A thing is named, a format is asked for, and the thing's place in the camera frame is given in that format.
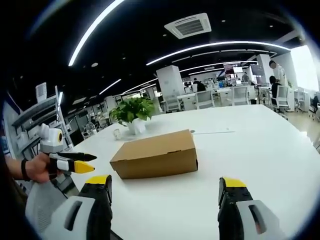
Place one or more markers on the white grey office chair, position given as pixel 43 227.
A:
pixel 45 205

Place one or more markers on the grey metal shelf rack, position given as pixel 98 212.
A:
pixel 32 120

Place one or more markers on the white square pillar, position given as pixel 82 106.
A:
pixel 170 82

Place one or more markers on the white mesh office chair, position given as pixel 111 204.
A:
pixel 203 99
pixel 173 103
pixel 281 98
pixel 240 95

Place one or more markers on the person's left hand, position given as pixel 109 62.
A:
pixel 40 167

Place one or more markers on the wall display screen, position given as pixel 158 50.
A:
pixel 233 69
pixel 258 74

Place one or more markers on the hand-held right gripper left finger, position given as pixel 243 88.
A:
pixel 82 212

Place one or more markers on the long curved ceiling light strip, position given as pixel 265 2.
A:
pixel 215 47
pixel 92 30

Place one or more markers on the black wristband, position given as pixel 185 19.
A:
pixel 25 170

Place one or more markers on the white box appliance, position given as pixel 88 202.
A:
pixel 41 92

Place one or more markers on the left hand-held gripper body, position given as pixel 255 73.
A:
pixel 51 140

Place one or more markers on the brown cardboard shoe box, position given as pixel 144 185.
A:
pixel 160 152

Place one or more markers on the white ceiling air conditioner vent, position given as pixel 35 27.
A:
pixel 188 25

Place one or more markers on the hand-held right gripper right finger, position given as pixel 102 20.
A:
pixel 240 212

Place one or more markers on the green potted plant white pot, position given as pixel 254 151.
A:
pixel 133 112

